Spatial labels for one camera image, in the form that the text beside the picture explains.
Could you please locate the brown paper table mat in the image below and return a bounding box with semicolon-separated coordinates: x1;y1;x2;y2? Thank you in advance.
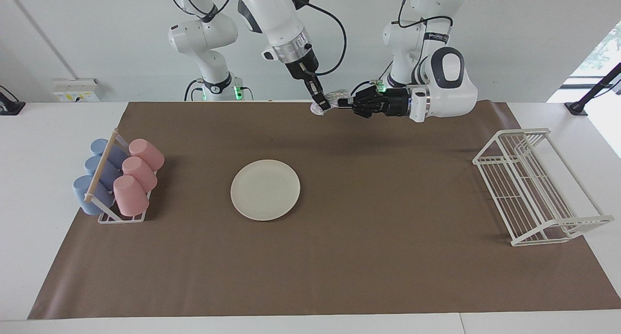
28;101;621;320

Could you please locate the black left base cable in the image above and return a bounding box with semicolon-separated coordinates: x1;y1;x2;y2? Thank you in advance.
348;62;391;99

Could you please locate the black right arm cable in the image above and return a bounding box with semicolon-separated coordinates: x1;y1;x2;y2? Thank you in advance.
164;0;347;77

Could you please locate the black table clamp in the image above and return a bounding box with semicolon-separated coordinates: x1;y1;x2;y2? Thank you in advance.
0;85;26;116

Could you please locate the black left wrist sensor cylinder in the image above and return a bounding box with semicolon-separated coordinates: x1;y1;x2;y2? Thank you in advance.
383;87;412;117

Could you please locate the black right base cable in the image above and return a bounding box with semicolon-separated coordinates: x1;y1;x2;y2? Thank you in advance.
183;78;207;101

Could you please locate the cup rack with wooden bar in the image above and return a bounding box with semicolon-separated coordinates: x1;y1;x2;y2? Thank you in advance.
84;128;153;224

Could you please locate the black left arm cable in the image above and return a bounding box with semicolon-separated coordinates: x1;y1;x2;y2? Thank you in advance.
398;0;454;36

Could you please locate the white wall socket box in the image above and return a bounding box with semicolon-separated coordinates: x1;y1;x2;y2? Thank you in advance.
52;78;101;102

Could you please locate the white wire dish rack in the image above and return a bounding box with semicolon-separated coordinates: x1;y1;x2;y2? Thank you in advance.
473;128;615;247

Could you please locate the black right wrist sensor cylinder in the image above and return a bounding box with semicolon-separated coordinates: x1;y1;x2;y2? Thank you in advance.
285;56;319;81

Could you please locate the black wrist sensor cylinder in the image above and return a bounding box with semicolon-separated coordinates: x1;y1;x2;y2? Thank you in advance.
383;87;412;117
285;56;319;81

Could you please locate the pink plastic cup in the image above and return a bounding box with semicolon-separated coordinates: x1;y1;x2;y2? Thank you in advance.
113;175;149;217
122;156;158;193
129;139;165;172

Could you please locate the blue plastic cup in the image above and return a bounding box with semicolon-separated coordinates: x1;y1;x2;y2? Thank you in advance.
73;175;115;216
91;139;128;169
85;156;122;191

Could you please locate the black base cable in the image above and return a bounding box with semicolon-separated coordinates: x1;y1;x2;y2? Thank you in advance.
348;62;391;99
183;78;207;101

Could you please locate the cream round plate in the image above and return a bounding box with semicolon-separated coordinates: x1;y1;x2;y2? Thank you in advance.
230;160;301;221

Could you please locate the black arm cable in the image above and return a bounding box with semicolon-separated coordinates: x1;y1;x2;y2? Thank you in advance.
164;0;347;77
398;0;454;36

